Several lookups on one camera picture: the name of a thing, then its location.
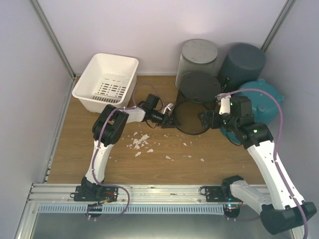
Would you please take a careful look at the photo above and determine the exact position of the grey slotted cable duct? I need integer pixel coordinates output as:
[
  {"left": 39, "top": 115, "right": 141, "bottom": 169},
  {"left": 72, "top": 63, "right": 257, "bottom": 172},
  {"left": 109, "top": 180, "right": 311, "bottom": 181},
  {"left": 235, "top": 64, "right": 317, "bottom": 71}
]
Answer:
[{"left": 38, "top": 204, "right": 224, "bottom": 215}]

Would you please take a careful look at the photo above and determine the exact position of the white plastic tub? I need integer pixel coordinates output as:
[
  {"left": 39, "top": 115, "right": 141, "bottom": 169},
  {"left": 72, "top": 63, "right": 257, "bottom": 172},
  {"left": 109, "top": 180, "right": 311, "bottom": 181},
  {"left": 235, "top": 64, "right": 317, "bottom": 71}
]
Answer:
[{"left": 72, "top": 53, "right": 139, "bottom": 113}]

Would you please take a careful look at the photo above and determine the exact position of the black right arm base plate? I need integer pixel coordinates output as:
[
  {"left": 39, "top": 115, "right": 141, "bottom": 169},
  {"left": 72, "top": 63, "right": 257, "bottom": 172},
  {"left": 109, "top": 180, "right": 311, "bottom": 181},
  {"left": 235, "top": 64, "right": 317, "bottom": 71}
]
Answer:
[{"left": 198, "top": 186, "right": 236, "bottom": 202}]

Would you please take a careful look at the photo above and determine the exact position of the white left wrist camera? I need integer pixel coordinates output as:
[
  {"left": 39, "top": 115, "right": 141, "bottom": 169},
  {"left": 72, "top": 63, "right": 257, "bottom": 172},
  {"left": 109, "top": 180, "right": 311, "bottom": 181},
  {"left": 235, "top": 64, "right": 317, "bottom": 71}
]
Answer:
[{"left": 161, "top": 103, "right": 174, "bottom": 115}]

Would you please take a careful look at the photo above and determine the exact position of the teal plastic bin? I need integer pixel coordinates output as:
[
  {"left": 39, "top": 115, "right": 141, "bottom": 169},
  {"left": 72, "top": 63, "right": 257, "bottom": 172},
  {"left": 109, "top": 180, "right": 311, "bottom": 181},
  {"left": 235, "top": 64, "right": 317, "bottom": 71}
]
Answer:
[{"left": 220, "top": 78, "right": 285, "bottom": 146}]

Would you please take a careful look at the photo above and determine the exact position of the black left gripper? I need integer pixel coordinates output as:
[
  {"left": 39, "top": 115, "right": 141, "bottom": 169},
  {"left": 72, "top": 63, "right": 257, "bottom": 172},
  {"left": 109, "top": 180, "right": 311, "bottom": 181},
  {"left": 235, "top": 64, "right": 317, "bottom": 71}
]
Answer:
[{"left": 151, "top": 110, "right": 181, "bottom": 129}]

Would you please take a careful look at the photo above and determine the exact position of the aluminium frame post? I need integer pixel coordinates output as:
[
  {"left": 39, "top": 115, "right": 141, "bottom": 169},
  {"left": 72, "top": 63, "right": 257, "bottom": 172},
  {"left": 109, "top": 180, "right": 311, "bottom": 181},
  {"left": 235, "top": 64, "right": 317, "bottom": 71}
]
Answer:
[
  {"left": 29, "top": 0, "right": 76, "bottom": 81},
  {"left": 261, "top": 0, "right": 297, "bottom": 53}
]

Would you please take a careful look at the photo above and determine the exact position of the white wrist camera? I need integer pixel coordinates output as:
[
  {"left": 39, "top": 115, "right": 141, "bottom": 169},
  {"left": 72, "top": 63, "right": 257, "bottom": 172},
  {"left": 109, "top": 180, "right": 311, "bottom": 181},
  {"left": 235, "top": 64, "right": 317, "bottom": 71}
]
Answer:
[
  {"left": 161, "top": 103, "right": 174, "bottom": 115},
  {"left": 216, "top": 93, "right": 231, "bottom": 115}
]

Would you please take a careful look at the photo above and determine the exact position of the black wire mesh bin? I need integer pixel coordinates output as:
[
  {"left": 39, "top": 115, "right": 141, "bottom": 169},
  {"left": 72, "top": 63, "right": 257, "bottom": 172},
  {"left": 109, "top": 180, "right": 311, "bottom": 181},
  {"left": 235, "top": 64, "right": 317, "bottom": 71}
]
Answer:
[{"left": 172, "top": 72, "right": 221, "bottom": 135}]

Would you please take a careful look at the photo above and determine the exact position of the aluminium front rail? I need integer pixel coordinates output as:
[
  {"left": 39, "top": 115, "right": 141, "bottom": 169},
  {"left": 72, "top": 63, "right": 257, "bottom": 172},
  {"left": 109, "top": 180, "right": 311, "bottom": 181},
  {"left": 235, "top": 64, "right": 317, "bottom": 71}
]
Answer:
[{"left": 27, "top": 183, "right": 297, "bottom": 205}]

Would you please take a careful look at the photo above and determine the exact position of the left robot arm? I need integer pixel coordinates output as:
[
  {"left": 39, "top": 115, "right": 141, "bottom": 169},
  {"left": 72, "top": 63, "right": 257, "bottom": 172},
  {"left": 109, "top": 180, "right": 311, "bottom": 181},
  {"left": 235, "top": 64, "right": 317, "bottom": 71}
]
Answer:
[{"left": 76, "top": 94, "right": 180, "bottom": 201}]

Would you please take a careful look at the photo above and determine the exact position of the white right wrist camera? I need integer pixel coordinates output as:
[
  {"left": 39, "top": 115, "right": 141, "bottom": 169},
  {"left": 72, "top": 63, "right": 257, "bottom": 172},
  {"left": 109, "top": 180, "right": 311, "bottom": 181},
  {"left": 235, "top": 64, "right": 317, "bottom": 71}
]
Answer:
[{"left": 216, "top": 93, "right": 231, "bottom": 115}]

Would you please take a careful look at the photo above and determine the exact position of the silver mesh metal bin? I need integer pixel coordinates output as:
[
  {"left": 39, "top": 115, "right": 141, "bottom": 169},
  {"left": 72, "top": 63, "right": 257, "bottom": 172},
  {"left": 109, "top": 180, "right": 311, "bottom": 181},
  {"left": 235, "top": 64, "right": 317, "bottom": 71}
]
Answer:
[{"left": 174, "top": 39, "right": 218, "bottom": 91}]

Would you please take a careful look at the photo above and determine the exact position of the aluminium frame post left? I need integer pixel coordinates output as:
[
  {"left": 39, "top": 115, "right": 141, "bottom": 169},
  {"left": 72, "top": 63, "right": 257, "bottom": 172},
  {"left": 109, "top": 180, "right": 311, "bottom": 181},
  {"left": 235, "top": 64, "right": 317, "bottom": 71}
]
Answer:
[{"left": 29, "top": 0, "right": 76, "bottom": 81}]

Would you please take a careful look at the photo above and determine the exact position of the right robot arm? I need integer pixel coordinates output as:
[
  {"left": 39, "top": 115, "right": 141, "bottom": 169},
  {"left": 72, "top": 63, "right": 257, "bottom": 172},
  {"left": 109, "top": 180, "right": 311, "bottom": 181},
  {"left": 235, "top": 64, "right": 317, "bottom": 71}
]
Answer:
[{"left": 198, "top": 95, "right": 317, "bottom": 235}]

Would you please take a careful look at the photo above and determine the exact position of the white plastic shard pile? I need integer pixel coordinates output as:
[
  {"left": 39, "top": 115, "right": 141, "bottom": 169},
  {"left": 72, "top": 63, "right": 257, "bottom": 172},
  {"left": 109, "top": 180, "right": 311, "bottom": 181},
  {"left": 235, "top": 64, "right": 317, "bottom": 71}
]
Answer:
[{"left": 126, "top": 134, "right": 150, "bottom": 149}]

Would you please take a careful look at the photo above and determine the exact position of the aluminium frame post right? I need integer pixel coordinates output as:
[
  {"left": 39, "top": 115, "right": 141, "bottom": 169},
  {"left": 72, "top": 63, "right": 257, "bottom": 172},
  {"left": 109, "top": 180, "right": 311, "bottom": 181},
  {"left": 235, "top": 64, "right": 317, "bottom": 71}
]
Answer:
[{"left": 261, "top": 0, "right": 297, "bottom": 53}]

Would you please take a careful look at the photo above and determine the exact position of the dark grey cylindrical bin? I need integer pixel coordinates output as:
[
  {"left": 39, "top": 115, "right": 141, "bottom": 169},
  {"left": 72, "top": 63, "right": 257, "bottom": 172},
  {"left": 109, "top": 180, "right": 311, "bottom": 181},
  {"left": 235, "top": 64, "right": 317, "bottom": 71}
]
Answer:
[{"left": 217, "top": 43, "right": 266, "bottom": 93}]

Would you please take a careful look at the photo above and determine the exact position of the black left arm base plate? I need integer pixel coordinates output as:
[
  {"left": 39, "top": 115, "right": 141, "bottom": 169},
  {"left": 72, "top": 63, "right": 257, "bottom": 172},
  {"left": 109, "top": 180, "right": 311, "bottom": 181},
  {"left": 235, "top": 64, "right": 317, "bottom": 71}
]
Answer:
[{"left": 70, "top": 185, "right": 118, "bottom": 203}]

